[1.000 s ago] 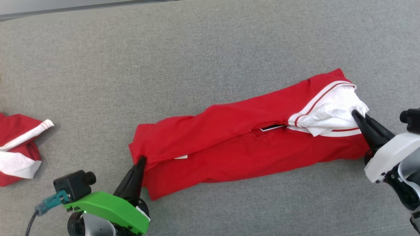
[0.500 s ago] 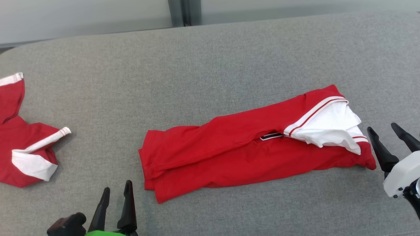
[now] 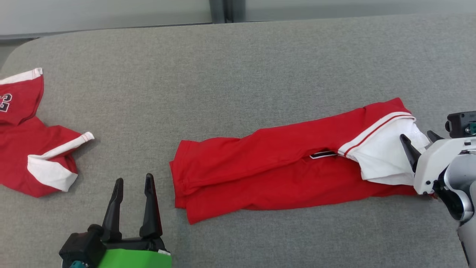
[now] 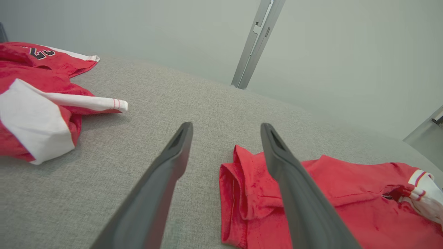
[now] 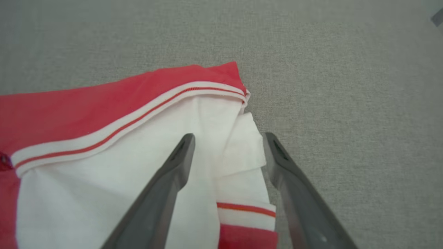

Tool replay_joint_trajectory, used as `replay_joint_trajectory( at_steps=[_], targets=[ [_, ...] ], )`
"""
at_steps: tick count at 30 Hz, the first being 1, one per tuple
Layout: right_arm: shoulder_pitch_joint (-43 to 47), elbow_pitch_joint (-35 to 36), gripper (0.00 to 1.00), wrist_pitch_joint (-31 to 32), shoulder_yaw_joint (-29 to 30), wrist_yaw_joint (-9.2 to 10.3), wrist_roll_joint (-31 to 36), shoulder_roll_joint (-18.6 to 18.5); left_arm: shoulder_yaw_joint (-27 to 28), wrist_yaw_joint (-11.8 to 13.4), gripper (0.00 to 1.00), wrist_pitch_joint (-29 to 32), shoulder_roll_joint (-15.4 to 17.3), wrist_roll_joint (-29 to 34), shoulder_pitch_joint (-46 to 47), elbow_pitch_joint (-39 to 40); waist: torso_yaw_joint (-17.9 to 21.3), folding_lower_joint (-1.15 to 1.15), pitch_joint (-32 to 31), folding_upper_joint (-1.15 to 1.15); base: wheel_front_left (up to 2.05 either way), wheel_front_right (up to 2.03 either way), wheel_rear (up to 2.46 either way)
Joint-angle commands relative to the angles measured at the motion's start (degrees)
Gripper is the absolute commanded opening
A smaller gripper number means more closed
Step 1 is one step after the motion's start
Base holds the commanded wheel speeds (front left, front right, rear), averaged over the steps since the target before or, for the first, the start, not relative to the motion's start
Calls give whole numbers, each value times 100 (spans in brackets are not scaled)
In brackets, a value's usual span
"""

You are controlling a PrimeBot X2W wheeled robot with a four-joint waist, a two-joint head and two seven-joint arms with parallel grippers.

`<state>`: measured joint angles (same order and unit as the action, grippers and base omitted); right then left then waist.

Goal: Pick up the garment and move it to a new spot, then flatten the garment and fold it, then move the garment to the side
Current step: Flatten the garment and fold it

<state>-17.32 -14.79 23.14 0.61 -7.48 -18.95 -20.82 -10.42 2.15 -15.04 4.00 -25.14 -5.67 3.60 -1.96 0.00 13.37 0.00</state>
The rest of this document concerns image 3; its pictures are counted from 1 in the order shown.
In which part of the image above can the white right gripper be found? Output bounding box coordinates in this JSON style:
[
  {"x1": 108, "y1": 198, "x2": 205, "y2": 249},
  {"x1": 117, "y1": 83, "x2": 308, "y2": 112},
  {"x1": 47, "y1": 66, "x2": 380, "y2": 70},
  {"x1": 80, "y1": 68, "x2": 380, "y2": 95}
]
[{"x1": 400, "y1": 130, "x2": 476, "y2": 195}]

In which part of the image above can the red white basketball jersey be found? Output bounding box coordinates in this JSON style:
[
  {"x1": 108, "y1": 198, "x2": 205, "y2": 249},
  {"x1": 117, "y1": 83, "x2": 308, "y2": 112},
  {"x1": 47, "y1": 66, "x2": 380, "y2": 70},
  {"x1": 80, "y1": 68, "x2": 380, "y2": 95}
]
[
  {"x1": 0, "y1": 68, "x2": 95, "y2": 198},
  {"x1": 169, "y1": 98, "x2": 434, "y2": 225}
]

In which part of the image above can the grey metal partition post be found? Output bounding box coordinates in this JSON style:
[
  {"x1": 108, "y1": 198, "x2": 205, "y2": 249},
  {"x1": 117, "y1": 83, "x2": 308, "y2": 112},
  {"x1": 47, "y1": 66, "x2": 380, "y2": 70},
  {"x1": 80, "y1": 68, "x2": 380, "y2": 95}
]
[
  {"x1": 209, "y1": 0, "x2": 226, "y2": 24},
  {"x1": 225, "y1": 0, "x2": 247, "y2": 23}
]

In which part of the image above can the grey fabric sofa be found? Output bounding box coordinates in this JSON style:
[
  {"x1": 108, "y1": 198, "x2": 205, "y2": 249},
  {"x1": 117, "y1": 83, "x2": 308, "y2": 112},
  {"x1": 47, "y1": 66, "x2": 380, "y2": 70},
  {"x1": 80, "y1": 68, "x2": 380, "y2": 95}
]
[{"x1": 0, "y1": 13, "x2": 476, "y2": 268}]

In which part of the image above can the grey baseboard strip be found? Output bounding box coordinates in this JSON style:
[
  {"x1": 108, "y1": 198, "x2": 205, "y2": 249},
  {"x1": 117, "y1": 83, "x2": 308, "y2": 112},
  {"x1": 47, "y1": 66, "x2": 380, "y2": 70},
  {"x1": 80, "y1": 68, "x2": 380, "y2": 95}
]
[{"x1": 0, "y1": 23, "x2": 213, "y2": 40}]

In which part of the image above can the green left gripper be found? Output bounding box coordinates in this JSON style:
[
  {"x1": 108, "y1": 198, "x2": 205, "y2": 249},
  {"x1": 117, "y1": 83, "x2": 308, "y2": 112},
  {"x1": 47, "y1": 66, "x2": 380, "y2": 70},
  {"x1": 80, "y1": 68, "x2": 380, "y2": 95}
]
[{"x1": 97, "y1": 173, "x2": 173, "y2": 268}]

